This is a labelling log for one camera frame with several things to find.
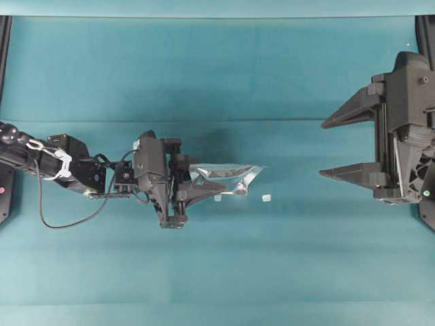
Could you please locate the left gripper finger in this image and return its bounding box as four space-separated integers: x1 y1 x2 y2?
169 153 200 180
158 182 227 229

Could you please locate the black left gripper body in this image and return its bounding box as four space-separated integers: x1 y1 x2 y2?
134 130 180 204

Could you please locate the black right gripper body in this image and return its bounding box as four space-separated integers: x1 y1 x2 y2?
374 52 434 204

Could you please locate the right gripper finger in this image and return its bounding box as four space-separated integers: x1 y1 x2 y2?
321 83 385 129
319 162 390 189

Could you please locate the silver zip bag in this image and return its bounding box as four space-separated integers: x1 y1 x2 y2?
189 163 266 196

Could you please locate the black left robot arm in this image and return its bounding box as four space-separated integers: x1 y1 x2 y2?
1 123 227 229

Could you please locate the teal table cloth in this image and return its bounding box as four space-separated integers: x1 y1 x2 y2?
1 16 434 325

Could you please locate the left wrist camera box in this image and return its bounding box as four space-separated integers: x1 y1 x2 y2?
114 161 138 195

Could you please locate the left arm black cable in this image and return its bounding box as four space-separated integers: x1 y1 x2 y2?
35 149 137 229

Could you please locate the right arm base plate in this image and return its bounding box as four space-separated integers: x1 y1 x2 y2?
419 177 435 231

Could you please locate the right black frame rail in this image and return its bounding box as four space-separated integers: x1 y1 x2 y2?
415 14 435 70

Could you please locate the black frame rail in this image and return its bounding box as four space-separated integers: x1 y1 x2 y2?
415 14 435 70
0 16 13 97

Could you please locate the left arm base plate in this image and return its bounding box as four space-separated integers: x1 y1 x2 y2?
0 164 16 223

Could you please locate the left black frame rail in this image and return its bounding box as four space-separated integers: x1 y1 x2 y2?
0 16 13 97

